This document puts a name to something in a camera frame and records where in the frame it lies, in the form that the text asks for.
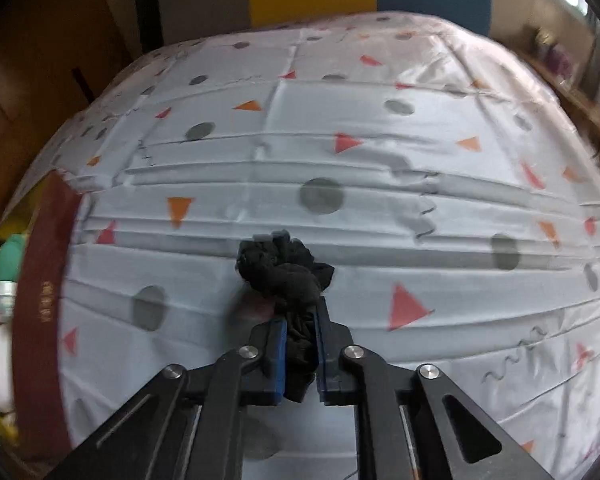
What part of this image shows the wooden wardrobe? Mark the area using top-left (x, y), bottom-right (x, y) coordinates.
top-left (0, 0), bottom-right (131, 217)

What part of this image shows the gold metal tray box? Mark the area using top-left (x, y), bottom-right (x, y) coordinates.
top-left (12, 171), bottom-right (82, 460)

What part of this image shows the green silicone travel bottle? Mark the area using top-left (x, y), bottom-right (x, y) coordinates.
top-left (0, 234), bottom-right (27, 318)

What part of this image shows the black scrunchie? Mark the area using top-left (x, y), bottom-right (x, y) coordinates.
top-left (236, 230), bottom-right (335, 403)

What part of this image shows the wooden side desk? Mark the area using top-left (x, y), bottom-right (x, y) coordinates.
top-left (518, 27), bottom-right (600, 167)

